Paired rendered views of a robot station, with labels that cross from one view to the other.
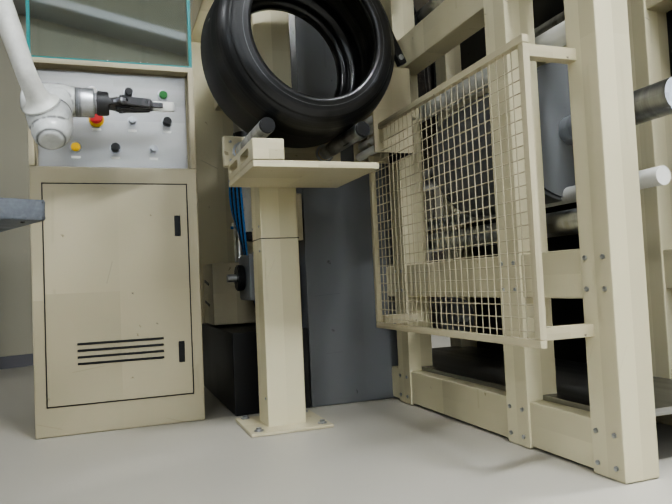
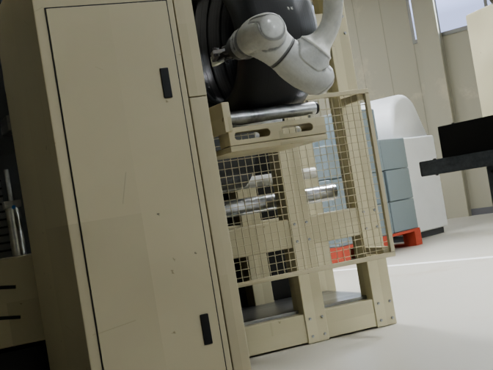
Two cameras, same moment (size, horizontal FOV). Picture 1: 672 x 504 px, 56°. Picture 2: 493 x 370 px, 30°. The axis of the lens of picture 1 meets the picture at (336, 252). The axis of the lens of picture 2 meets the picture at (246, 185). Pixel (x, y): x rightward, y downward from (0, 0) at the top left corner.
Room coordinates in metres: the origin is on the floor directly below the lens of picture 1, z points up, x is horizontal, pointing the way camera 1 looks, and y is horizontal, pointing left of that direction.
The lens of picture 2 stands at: (2.16, 3.31, 0.62)
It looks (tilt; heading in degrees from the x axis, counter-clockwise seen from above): 1 degrees up; 267
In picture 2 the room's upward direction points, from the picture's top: 9 degrees counter-clockwise
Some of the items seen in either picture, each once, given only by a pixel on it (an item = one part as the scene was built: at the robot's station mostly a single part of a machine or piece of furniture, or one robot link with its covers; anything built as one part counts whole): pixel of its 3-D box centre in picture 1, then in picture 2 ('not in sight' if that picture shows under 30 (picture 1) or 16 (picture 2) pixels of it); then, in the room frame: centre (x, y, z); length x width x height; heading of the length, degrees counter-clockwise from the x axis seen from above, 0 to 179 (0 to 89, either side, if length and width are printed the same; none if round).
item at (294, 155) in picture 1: (283, 153); (206, 125); (2.08, 0.16, 0.90); 0.40 x 0.03 x 0.10; 110
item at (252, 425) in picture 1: (282, 420); not in sight; (2.15, 0.20, 0.01); 0.27 x 0.27 x 0.02; 20
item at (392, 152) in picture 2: not in sight; (334, 188); (0.98, -4.50, 0.61); 1.22 x 0.81 x 1.22; 46
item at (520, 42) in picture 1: (435, 213); (283, 187); (1.81, -0.29, 0.65); 0.90 x 0.02 x 0.70; 20
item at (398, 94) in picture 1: (381, 116); not in sight; (2.25, -0.18, 1.05); 0.20 x 0.15 x 0.30; 20
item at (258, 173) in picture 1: (299, 174); (257, 147); (1.92, 0.10, 0.80); 0.37 x 0.36 x 0.02; 110
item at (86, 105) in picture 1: (86, 102); (246, 42); (1.95, 0.75, 1.06); 0.09 x 0.06 x 0.09; 20
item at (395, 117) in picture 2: not in sight; (394, 168); (0.19, -5.64, 0.70); 0.73 x 0.60 x 1.39; 44
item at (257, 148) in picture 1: (254, 161); (273, 132); (1.87, 0.23, 0.83); 0.36 x 0.09 x 0.06; 20
